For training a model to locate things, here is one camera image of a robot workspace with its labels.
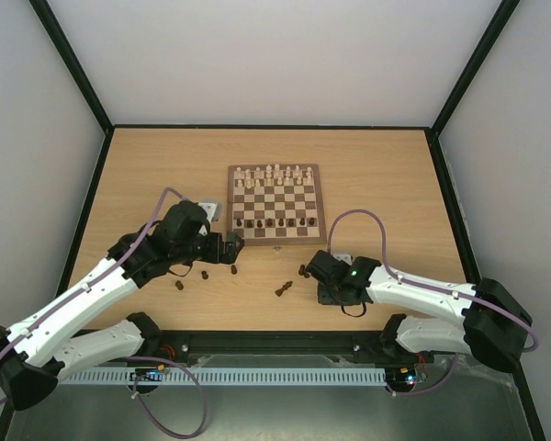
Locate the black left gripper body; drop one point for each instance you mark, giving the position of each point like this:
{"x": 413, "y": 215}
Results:
{"x": 213, "y": 254}

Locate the wooden chess board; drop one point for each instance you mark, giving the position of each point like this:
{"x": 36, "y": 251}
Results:
{"x": 263, "y": 203}

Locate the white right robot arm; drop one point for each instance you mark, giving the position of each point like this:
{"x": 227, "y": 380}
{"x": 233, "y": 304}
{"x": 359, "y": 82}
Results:
{"x": 483, "y": 320}

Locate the dark fallen king piece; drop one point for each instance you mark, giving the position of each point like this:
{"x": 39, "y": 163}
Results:
{"x": 279, "y": 292}

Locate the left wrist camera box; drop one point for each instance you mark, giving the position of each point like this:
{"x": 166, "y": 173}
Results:
{"x": 213, "y": 209}

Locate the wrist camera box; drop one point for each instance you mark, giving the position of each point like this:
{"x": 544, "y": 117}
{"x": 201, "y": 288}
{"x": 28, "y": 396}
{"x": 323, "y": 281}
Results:
{"x": 325, "y": 268}
{"x": 213, "y": 209}

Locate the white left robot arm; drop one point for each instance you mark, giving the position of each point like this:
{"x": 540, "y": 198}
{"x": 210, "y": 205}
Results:
{"x": 42, "y": 350}

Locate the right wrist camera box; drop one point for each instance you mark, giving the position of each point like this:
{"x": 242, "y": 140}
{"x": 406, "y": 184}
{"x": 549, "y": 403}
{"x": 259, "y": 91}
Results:
{"x": 325, "y": 268}

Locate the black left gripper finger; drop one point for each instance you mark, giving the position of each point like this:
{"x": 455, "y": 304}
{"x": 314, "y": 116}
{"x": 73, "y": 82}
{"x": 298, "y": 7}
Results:
{"x": 234, "y": 240}
{"x": 230, "y": 257}

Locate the grey slotted cable duct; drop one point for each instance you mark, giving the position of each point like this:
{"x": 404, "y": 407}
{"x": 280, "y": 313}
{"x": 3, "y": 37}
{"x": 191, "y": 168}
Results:
{"x": 232, "y": 376}

